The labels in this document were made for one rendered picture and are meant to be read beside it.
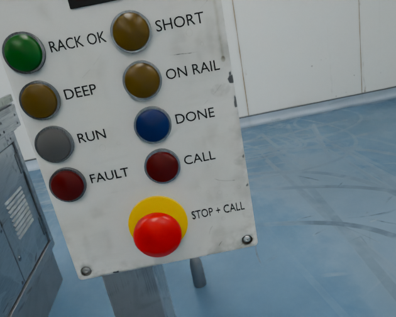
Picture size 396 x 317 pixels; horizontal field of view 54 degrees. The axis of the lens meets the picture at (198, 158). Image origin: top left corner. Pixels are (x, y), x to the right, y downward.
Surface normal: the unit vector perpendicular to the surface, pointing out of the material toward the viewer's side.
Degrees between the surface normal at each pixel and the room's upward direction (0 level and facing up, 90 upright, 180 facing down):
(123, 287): 90
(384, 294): 0
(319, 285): 0
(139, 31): 90
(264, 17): 90
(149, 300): 90
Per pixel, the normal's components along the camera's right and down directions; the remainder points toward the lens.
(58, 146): 0.12, 0.34
